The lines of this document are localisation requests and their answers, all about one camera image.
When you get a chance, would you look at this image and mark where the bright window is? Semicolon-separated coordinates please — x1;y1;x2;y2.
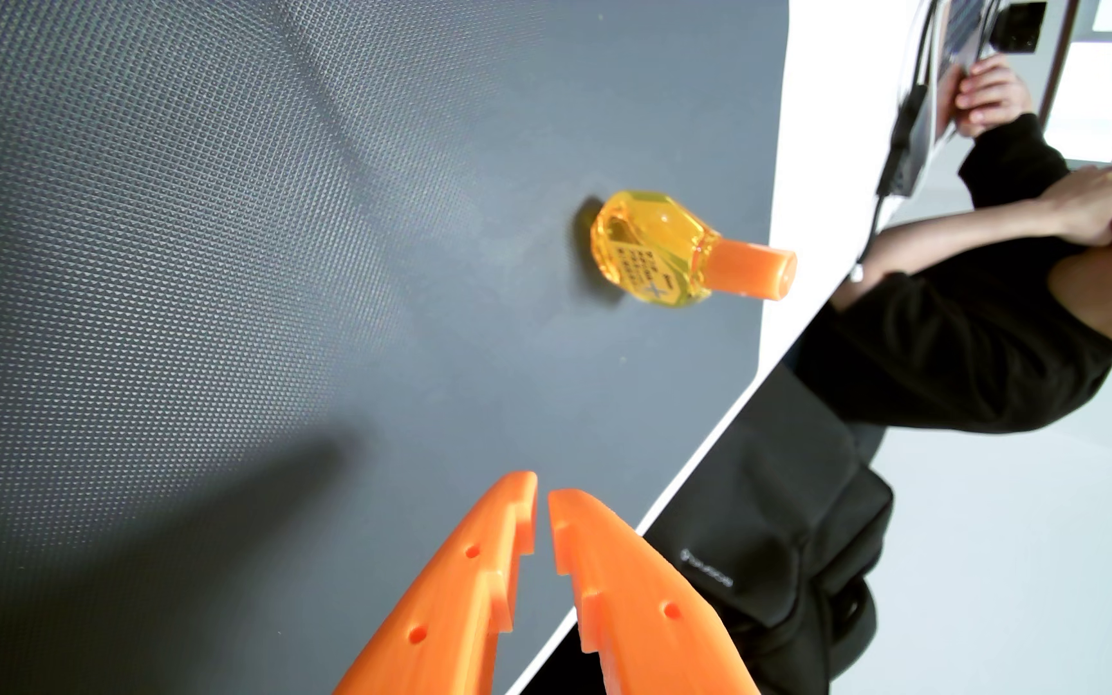
1043;0;1112;170

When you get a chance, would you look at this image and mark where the yellow eyedrops bottle orange cap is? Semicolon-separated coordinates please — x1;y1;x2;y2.
589;190;799;308

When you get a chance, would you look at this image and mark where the dark grey textured mat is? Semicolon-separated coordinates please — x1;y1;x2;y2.
0;0;791;695

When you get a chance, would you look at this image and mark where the small black box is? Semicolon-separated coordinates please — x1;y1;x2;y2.
990;0;1048;54

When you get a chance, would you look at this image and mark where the person's hand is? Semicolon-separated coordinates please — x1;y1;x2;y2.
1039;162;1112;247
935;53;1037;139

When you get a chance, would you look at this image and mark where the silver laptop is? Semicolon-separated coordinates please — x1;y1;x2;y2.
889;0;1001;199

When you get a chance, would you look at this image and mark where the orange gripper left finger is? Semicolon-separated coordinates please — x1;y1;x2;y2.
334;471;539;695

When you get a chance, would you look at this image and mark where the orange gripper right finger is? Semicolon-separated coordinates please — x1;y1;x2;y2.
548;488;761;695

